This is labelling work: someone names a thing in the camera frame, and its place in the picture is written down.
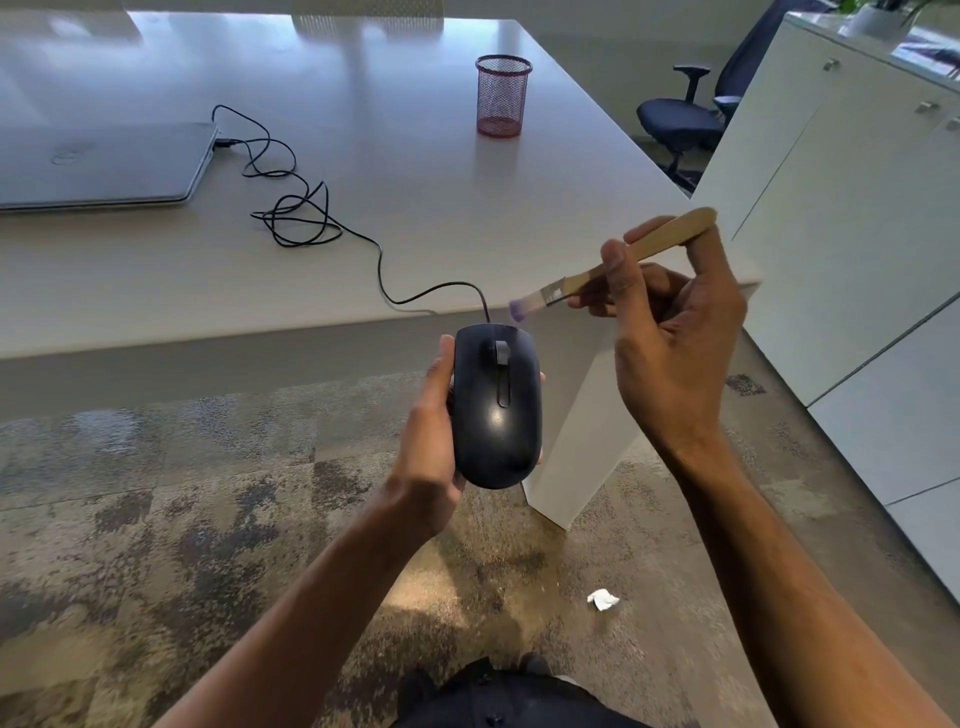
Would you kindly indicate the person's right forearm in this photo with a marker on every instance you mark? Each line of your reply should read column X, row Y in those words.
column 780, row 585

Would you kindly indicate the black computer mouse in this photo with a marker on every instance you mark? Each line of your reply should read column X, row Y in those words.
column 495, row 420

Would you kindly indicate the white table leg panel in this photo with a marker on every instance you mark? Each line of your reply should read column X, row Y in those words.
column 577, row 420

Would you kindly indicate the dark blue office chair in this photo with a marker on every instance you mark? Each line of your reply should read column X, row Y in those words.
column 679, row 124

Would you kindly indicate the person's left hand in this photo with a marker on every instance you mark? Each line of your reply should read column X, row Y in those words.
column 424, row 465

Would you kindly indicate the person's left forearm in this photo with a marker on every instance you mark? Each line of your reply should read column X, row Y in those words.
column 300, row 622

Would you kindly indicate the person's right thumb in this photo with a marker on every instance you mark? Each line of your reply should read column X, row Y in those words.
column 619, row 292

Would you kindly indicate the red mesh pen holder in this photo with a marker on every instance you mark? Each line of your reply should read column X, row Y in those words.
column 501, row 94

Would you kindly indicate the person's right hand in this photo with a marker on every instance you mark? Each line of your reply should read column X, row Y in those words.
column 675, row 360

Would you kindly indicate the person's right middle finger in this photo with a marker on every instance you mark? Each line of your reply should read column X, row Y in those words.
column 645, row 285

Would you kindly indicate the white plant pot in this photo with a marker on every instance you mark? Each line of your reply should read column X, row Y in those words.
column 877, row 21

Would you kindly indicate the person's left thumb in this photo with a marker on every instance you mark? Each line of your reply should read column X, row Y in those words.
column 439, row 375

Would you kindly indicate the black shoe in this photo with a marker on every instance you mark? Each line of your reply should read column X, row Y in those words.
column 534, row 664

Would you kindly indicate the white cabinet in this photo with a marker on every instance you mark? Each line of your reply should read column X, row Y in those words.
column 847, row 225

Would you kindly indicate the crumpled white tissue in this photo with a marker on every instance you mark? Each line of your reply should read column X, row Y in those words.
column 602, row 600

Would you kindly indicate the silver laptop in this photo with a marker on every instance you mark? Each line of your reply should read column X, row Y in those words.
column 97, row 165

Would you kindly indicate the black trousers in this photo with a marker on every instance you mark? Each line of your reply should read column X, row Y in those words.
column 517, row 701

